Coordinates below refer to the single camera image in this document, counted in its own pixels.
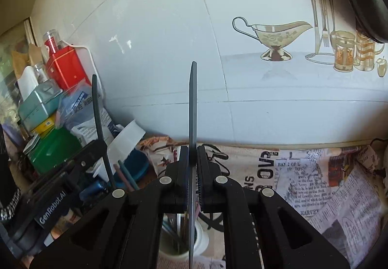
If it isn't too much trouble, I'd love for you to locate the newspaper print tablecloth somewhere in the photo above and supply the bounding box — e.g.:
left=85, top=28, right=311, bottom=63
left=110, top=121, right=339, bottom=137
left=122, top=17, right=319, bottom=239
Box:
left=133, top=135, right=388, bottom=269

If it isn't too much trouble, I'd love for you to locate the black thin cable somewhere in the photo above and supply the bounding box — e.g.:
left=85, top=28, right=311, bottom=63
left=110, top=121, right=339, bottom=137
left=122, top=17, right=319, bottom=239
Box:
left=368, top=137, right=388, bottom=177

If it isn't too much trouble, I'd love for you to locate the red metal tin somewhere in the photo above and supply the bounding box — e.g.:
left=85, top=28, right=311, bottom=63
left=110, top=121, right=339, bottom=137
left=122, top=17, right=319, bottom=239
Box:
left=45, top=45, right=92, bottom=91

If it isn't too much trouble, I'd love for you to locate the pink chopstick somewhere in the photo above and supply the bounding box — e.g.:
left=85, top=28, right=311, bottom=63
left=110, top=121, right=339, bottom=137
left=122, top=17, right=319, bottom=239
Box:
left=113, top=164, right=134, bottom=193

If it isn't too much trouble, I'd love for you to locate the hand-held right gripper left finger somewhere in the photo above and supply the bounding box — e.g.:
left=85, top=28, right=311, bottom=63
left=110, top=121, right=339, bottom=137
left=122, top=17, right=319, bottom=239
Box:
left=30, top=145, right=190, bottom=269

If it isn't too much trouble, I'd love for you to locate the blue plastic bowl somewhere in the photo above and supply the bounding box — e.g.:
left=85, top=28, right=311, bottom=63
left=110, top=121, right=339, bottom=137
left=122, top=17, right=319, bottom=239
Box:
left=117, top=149, right=150, bottom=182

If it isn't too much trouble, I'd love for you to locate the mint green tin box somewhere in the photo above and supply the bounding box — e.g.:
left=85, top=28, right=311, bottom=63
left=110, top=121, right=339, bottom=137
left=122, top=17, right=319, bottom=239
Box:
left=18, top=79, right=63, bottom=130

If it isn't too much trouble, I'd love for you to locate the clear jar with red label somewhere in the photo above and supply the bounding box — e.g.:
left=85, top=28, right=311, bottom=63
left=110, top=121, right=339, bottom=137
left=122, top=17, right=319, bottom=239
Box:
left=42, top=29, right=62, bottom=55

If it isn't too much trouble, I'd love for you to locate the white perforated plastic container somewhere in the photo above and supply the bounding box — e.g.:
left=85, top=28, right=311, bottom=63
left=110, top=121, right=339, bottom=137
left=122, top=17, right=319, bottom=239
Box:
left=91, top=119, right=146, bottom=179

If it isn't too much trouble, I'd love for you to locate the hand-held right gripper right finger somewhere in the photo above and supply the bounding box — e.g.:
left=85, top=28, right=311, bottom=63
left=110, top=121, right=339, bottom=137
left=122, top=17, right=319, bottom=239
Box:
left=197, top=145, right=351, bottom=269

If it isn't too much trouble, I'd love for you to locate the white plastic bottle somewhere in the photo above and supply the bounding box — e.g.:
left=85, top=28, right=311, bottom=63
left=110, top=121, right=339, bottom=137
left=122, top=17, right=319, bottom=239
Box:
left=16, top=66, right=39, bottom=100

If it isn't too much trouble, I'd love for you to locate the brown paper bag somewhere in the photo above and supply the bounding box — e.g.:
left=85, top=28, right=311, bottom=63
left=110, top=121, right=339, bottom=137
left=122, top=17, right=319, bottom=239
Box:
left=11, top=44, right=40, bottom=71

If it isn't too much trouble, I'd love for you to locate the blue tool handle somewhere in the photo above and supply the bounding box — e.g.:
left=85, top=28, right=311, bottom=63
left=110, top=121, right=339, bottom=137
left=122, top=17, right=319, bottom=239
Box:
left=79, top=179, right=110, bottom=206

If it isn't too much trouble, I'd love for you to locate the green metal tin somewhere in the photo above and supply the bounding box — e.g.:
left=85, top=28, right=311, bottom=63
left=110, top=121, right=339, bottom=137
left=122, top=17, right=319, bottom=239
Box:
left=29, top=127, right=83, bottom=174

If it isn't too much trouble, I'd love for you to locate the clear printed plastic bag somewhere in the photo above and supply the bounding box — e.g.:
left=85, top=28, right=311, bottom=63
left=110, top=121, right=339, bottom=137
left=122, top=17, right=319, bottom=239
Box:
left=57, top=81, right=122, bottom=149

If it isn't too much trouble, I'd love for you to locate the white ceramic cup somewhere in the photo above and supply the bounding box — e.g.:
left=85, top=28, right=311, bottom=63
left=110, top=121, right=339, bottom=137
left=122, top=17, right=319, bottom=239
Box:
left=158, top=216, right=210, bottom=259

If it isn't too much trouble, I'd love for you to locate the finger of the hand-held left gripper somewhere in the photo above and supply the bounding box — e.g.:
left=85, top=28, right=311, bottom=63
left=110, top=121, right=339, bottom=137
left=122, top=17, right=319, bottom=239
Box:
left=62, top=139, right=107, bottom=173

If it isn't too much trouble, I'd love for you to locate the yellow flat box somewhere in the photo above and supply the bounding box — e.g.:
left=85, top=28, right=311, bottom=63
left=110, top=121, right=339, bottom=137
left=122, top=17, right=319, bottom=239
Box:
left=32, top=114, right=57, bottom=136

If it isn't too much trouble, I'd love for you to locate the teal chopstick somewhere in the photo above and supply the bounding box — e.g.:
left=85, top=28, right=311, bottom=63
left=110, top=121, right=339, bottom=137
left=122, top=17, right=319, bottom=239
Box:
left=118, top=160, right=140, bottom=191

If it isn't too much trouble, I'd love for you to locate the black white braided cable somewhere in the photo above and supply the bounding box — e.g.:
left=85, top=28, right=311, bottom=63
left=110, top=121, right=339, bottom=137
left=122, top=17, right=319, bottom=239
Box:
left=0, top=187, right=21, bottom=221

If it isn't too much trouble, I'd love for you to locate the white wall cable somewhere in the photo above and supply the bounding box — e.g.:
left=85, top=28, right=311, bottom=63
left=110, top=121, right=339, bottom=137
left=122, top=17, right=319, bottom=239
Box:
left=70, top=43, right=101, bottom=88

